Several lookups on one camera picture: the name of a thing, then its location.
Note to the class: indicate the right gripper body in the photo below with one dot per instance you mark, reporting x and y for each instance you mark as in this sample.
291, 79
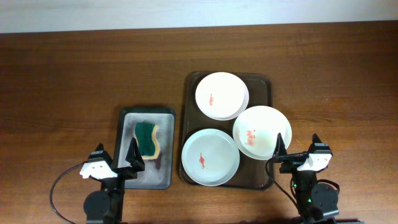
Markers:
291, 165

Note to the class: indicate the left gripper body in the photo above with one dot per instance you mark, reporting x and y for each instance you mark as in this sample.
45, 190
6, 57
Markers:
124, 173

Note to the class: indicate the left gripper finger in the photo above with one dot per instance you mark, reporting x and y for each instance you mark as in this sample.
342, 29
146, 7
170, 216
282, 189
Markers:
100, 155
134, 158

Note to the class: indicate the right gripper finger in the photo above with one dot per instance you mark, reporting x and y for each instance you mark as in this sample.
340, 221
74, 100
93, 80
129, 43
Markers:
280, 149
317, 146

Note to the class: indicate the green and yellow sponge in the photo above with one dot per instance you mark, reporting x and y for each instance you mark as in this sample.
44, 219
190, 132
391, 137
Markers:
145, 135

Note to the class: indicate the white plate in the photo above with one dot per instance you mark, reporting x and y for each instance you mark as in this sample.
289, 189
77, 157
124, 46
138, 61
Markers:
222, 96
255, 131

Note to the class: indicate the pale grey plate front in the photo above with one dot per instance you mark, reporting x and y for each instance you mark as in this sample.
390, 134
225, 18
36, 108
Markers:
210, 157

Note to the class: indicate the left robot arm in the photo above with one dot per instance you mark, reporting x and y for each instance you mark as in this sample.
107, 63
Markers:
106, 204

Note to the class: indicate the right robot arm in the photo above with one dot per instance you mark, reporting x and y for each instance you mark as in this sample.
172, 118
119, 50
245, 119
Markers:
316, 200

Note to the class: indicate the small grey metal tray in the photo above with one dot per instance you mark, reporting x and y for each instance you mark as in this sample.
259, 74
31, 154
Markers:
158, 168

